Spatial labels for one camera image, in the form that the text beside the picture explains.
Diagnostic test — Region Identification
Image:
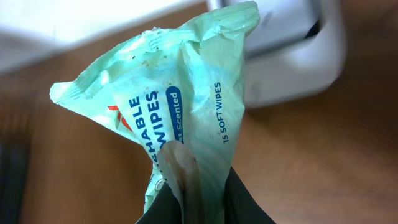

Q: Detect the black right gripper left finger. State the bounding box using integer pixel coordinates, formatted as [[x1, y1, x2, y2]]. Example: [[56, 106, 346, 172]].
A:
[[136, 184, 182, 224]]

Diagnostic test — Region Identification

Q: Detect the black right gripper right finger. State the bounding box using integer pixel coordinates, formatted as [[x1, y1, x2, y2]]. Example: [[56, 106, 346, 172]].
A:
[[224, 167, 275, 224]]

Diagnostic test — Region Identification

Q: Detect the teal snack packet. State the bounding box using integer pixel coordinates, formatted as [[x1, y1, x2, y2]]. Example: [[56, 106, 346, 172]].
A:
[[50, 1, 260, 223]]

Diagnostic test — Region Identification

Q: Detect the white barcode scanner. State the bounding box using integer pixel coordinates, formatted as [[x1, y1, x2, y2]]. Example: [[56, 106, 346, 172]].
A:
[[206, 0, 348, 109]]

